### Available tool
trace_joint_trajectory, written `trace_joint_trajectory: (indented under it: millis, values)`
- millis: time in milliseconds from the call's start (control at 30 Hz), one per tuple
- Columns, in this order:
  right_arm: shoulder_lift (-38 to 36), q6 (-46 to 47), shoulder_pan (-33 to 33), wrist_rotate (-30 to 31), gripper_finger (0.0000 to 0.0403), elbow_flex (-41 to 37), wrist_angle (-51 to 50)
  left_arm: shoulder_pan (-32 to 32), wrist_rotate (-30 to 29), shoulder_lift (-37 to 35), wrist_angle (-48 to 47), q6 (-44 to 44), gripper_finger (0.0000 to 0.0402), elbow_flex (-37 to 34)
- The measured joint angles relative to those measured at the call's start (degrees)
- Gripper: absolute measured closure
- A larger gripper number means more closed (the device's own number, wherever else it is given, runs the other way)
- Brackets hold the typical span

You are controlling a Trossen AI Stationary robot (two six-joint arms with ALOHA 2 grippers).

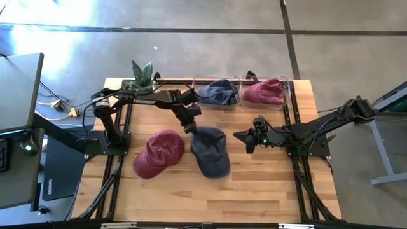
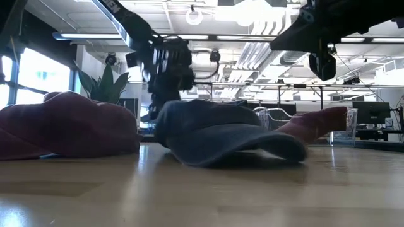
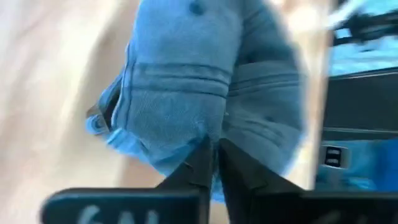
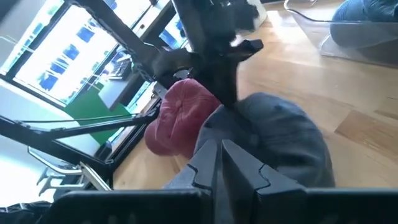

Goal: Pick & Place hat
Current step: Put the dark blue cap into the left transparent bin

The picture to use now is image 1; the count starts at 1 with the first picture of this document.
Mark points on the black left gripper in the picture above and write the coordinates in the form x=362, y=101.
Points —
x=189, y=113

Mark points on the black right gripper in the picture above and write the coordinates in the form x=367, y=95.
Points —
x=271, y=137

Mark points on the clear plastic bin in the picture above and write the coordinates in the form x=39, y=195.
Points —
x=216, y=107
x=286, y=95

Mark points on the dark navy denim cap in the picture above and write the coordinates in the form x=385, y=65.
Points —
x=211, y=156

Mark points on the maroon cap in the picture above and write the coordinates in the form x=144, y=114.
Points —
x=159, y=152
x=264, y=92

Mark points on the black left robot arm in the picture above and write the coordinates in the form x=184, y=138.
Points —
x=144, y=101

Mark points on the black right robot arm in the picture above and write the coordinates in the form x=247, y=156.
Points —
x=324, y=124

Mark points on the black clamp knob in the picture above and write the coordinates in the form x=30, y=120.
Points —
x=156, y=75
x=251, y=74

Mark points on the snake plant in white pot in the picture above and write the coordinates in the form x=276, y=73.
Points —
x=143, y=74

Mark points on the black diagonal desk bar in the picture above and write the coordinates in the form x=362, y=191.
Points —
x=57, y=133

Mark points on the black laptop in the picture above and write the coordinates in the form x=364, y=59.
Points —
x=63, y=171

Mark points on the black computer mouse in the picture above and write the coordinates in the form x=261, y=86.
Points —
x=28, y=143

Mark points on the black caster wheel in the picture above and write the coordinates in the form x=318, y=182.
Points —
x=43, y=210

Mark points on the grey desk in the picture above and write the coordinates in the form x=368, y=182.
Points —
x=19, y=184

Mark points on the black keyboard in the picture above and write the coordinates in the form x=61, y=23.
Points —
x=3, y=156

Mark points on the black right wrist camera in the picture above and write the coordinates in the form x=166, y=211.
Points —
x=259, y=123

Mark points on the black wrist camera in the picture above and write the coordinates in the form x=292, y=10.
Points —
x=259, y=123
x=190, y=96

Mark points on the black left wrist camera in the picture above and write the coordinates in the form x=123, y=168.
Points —
x=190, y=96

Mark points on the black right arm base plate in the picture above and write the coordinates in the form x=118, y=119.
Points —
x=319, y=150

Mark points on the black aluminium extrusion frame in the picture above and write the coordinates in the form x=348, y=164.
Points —
x=302, y=197

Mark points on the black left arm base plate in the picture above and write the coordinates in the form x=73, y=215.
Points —
x=95, y=148

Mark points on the silver bracket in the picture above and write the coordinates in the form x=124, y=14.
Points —
x=117, y=225
x=295, y=226

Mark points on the grey metal table frame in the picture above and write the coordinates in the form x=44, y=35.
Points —
x=387, y=163

